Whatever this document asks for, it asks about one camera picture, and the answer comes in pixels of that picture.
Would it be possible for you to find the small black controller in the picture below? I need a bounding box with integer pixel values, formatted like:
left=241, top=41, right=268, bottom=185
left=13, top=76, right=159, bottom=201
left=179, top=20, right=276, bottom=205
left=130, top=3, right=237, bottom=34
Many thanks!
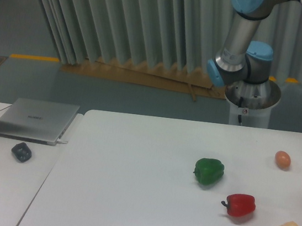
left=11, top=142, right=32, bottom=163

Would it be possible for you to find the pale green pleated curtain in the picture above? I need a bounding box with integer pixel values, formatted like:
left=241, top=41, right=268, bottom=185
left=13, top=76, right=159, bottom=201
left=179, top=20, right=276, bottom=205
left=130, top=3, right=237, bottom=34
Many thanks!
left=39, top=0, right=302, bottom=83

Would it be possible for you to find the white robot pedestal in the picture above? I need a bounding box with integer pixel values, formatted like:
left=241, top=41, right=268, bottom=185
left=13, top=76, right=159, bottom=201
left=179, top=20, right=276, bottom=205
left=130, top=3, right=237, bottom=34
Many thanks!
left=227, top=100, right=272, bottom=129

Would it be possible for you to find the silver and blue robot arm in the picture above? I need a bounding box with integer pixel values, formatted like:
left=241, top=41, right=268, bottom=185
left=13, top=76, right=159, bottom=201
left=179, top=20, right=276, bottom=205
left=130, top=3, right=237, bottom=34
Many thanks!
left=206, top=0, right=290, bottom=110

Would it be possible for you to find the green bell pepper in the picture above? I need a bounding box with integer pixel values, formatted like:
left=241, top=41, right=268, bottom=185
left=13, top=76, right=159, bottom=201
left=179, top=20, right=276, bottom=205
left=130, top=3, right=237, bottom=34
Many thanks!
left=193, top=158, right=225, bottom=186

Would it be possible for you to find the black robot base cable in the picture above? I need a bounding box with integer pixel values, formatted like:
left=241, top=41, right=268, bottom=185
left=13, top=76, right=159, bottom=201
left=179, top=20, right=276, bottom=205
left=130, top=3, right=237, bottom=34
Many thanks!
left=235, top=96, right=247, bottom=127

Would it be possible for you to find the brown egg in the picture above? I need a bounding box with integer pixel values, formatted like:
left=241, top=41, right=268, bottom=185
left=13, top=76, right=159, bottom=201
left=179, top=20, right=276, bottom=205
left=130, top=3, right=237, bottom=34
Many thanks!
left=275, top=151, right=291, bottom=170

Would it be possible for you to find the brown cardboard sheet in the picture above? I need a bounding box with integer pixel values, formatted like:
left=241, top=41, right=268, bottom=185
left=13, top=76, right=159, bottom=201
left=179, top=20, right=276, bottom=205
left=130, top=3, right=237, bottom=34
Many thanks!
left=61, top=58, right=225, bottom=102

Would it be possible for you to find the white usb plug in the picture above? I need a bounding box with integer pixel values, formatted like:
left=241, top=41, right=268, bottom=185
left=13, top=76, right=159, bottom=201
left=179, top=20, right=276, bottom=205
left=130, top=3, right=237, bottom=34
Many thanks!
left=57, top=139, right=68, bottom=144

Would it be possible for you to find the red bell pepper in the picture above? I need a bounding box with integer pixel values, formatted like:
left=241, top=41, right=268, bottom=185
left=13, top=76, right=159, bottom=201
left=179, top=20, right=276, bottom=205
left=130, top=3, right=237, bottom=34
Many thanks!
left=221, top=193, right=256, bottom=217

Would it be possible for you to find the silver laptop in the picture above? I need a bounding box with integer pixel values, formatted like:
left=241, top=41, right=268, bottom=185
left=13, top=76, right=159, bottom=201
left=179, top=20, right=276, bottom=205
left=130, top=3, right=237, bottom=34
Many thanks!
left=0, top=98, right=79, bottom=145

